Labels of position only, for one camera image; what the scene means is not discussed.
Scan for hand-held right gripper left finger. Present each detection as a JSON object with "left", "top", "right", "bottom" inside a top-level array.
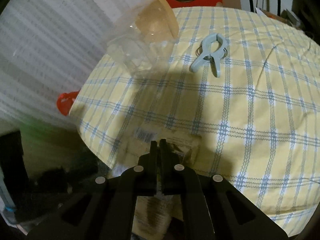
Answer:
[{"left": 25, "top": 141, "right": 158, "bottom": 240}]

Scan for clear container with tan lid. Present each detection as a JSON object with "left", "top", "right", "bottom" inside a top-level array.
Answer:
[{"left": 106, "top": 0, "right": 179, "bottom": 73}]

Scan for yellow plaid tablecloth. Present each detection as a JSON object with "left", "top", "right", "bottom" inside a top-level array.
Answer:
[{"left": 69, "top": 6, "right": 320, "bottom": 235}]

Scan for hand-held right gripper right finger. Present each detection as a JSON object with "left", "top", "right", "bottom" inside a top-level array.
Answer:
[{"left": 159, "top": 139, "right": 288, "bottom": 240}]

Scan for red plastic bag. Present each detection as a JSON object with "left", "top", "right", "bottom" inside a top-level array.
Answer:
[{"left": 56, "top": 91, "right": 80, "bottom": 117}]

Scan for white curtain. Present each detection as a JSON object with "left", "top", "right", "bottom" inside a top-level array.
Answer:
[{"left": 0, "top": 0, "right": 165, "bottom": 135}]

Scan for light blue clothes clip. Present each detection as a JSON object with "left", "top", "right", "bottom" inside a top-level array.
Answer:
[{"left": 189, "top": 33, "right": 228, "bottom": 78}]

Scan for cluttered open box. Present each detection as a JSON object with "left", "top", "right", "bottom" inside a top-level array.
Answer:
[{"left": 255, "top": 6, "right": 303, "bottom": 30}]

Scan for gold foil packet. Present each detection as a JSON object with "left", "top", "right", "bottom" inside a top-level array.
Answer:
[{"left": 110, "top": 126, "right": 203, "bottom": 233}]

